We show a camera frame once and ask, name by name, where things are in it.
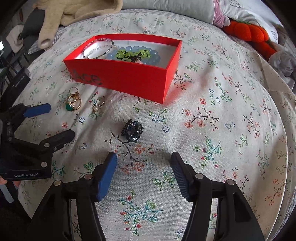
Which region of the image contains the small gold earring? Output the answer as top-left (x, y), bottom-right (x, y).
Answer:
top-left (91, 96), bottom-right (105, 114)

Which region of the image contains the grey quilted pillow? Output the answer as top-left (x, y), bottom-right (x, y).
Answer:
top-left (121, 0), bottom-right (232, 28)

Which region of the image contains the dark rhinestone hair claw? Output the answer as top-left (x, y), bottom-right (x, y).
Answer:
top-left (121, 119), bottom-right (144, 143)

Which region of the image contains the orange pumpkin plush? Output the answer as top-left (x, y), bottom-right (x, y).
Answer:
top-left (222, 20), bottom-right (276, 61)

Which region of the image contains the small gold ring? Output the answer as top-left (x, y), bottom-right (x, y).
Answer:
top-left (68, 86), bottom-right (80, 98)

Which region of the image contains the green bead bracelet pink charm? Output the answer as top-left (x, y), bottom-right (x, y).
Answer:
top-left (115, 50), bottom-right (151, 63)

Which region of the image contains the gold ring green stone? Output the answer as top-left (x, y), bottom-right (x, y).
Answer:
top-left (65, 95), bottom-right (82, 111)

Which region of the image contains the crumpled patterned blanket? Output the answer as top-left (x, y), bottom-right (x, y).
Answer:
top-left (268, 50), bottom-right (295, 94)

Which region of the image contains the thin multicolour bead bracelet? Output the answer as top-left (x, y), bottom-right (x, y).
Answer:
top-left (82, 38), bottom-right (115, 60)

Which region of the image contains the white printed pillow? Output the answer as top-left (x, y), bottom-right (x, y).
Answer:
top-left (219, 0), bottom-right (282, 43)

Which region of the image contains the black box on floor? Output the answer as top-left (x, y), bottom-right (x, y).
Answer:
top-left (1, 68), bottom-right (31, 113)

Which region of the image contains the red cardboard jewelry box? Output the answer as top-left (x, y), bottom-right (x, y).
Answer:
top-left (63, 33), bottom-right (182, 104)

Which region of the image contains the light blue bead bracelet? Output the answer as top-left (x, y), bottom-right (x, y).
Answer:
top-left (106, 45), bottom-right (162, 66)

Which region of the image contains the floral bed sheet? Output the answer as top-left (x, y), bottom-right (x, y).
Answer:
top-left (16, 10), bottom-right (295, 240)

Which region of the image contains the person's hand on gripper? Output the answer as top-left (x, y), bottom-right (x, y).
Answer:
top-left (0, 177), bottom-right (21, 187)

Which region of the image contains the beige fleece garment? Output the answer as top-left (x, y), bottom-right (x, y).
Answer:
top-left (33, 0), bottom-right (123, 49)

